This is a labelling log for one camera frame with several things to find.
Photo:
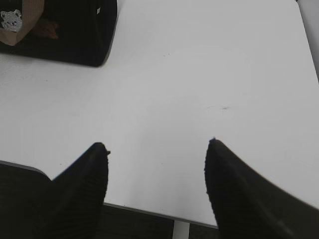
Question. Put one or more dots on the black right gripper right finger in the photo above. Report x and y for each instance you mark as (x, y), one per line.
(248, 206)

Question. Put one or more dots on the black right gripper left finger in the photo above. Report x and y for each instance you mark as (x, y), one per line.
(71, 205)

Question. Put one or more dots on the black tote bag tan handles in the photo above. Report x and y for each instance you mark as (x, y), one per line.
(78, 31)

